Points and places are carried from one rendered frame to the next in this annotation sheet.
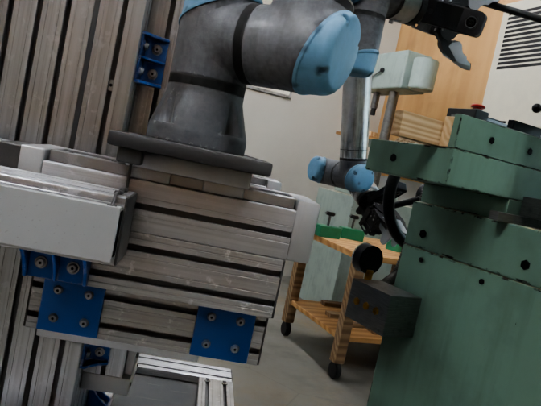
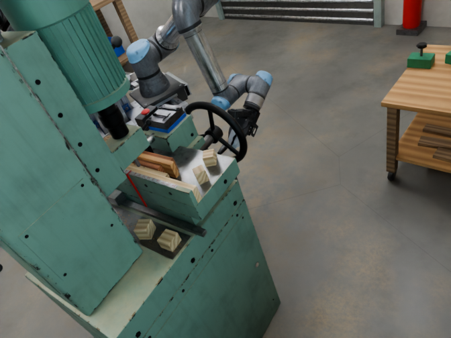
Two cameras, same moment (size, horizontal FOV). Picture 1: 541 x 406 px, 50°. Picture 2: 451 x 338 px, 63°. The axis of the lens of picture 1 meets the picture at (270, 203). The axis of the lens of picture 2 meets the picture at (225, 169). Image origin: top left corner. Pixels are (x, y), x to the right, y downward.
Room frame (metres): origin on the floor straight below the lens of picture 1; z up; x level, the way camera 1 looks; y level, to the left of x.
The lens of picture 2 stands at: (1.18, -1.52, 1.58)
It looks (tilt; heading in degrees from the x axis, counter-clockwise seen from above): 39 degrees down; 77
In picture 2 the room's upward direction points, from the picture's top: 20 degrees counter-clockwise
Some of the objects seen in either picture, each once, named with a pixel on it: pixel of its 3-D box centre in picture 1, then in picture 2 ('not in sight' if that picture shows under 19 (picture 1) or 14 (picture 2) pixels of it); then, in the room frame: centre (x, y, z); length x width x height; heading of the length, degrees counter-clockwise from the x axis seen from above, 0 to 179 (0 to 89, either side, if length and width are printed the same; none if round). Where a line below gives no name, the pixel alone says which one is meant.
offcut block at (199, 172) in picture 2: not in sight; (201, 174); (1.30, -0.70, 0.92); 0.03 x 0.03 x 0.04; 87
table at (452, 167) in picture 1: (496, 182); (158, 159); (1.22, -0.45, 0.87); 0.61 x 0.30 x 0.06; 120
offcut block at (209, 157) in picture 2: not in sight; (209, 157); (1.35, -0.64, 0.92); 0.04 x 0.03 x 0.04; 61
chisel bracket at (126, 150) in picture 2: not in sight; (123, 150); (1.13, -0.56, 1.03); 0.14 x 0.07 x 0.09; 30
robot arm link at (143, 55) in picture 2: not in sight; (142, 57); (1.39, 0.19, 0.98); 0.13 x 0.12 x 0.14; 27
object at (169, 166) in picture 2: not in sight; (148, 162); (1.18, -0.53, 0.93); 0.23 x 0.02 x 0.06; 120
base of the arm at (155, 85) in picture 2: not in sight; (152, 80); (1.38, 0.19, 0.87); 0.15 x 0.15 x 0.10
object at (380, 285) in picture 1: (381, 306); not in sight; (1.14, -0.26, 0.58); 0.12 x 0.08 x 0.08; 30
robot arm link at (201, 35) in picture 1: (220, 37); not in sight; (0.89, 0.12, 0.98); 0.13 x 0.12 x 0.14; 67
